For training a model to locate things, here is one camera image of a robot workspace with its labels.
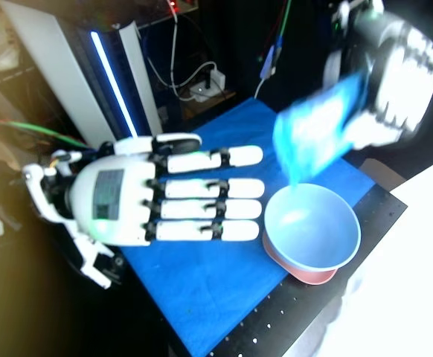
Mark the blue snack pack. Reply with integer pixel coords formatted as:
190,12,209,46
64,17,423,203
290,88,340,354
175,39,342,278
272,72,370,185

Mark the light blue bowl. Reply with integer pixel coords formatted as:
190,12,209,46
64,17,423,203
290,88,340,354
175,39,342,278
263,182,362,269

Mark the white power strip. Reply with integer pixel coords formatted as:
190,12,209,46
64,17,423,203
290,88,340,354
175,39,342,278
189,72,227,103

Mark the pink square plate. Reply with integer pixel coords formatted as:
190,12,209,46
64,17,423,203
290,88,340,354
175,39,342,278
262,230,339,286

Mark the blue table cloth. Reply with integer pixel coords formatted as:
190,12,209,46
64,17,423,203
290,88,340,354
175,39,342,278
119,98,373,357

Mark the white tower with blue light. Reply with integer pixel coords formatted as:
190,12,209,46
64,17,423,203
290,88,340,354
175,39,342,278
0,0,164,149

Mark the white cable with blue plug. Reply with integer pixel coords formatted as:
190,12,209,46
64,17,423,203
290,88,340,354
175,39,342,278
253,36,285,100

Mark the white looped cable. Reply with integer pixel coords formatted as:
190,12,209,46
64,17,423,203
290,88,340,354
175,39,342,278
141,10,217,101

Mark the green cable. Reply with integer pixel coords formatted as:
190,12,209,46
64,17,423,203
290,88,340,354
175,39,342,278
0,118,91,150

